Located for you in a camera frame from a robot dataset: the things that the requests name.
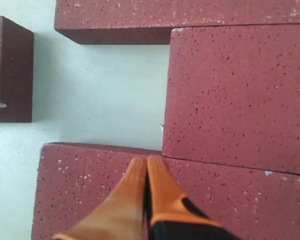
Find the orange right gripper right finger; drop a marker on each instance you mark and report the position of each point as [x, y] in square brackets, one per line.
[170, 214]

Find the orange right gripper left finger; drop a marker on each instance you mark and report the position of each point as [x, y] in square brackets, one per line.
[121, 215]

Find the red brick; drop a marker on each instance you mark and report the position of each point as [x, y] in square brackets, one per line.
[233, 96]
[16, 72]
[150, 22]
[74, 178]

